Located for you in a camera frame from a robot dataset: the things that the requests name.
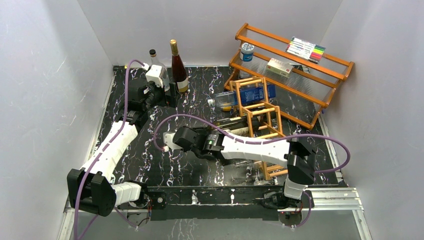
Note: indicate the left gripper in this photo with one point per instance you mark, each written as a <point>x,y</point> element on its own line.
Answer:
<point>151,85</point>

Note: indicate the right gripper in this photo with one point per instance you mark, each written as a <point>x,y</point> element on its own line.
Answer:
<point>198,130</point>

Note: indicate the dark red wine bottle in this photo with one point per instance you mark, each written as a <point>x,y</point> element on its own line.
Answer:
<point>178,69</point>

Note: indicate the green wine bottle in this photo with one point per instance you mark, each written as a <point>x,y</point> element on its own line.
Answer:
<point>239,125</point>

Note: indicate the clear bottle bottom rack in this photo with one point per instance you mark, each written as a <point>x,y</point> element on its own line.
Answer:
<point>244,164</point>

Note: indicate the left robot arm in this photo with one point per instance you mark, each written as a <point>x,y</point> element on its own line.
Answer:
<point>89,187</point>

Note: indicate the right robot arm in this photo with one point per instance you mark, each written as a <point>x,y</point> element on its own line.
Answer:
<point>295,154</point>

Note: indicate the light wooden wine rack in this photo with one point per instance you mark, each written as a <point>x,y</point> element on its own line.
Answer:
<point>272,124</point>

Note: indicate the small clear plastic bottle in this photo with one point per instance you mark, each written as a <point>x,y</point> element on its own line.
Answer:
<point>244,74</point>

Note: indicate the blue white jar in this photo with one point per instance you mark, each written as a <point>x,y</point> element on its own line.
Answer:
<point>246,52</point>

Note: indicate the green white box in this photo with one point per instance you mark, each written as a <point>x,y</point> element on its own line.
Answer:
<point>278,67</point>

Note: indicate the orange wooden shelf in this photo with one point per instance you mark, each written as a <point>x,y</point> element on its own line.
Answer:
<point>309,88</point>

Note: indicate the marker pen pack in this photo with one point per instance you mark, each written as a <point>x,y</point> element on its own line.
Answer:
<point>305,50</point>

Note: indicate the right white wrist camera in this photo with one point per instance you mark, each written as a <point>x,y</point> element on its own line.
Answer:
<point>168,137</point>

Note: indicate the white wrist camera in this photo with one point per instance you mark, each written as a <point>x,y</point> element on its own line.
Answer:
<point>155,75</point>
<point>168,137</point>

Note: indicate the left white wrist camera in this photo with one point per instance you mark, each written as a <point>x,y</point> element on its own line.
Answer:
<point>155,75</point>

